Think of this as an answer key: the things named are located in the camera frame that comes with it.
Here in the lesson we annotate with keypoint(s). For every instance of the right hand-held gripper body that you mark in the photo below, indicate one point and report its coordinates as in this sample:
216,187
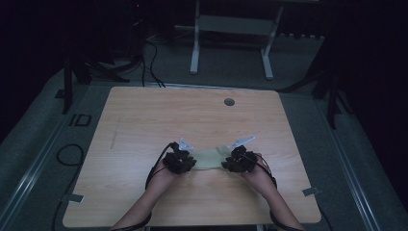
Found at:
240,160

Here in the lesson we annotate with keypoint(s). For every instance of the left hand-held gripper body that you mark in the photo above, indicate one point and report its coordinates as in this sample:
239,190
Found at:
178,162

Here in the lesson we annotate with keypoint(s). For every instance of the beige sock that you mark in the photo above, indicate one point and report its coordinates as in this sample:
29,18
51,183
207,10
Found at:
207,159
223,149

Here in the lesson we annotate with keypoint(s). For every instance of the person's left hand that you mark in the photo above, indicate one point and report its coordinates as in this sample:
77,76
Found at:
163,181

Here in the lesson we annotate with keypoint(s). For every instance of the person's right hand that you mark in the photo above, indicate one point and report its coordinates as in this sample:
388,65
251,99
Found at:
258,179

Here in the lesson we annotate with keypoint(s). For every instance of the grey table grommet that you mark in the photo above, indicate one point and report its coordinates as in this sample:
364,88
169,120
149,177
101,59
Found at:
229,102

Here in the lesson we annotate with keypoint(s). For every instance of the grey tape piece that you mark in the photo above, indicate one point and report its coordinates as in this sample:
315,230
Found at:
310,191
73,198

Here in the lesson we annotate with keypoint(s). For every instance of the black metal stand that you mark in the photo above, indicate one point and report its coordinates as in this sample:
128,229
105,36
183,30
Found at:
68,86
332,96

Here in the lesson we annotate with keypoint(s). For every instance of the metal floor rail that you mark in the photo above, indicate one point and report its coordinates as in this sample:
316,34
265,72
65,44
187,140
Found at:
349,173
29,179

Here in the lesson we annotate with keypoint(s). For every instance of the white desk frame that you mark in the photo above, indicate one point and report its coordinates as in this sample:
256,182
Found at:
232,25

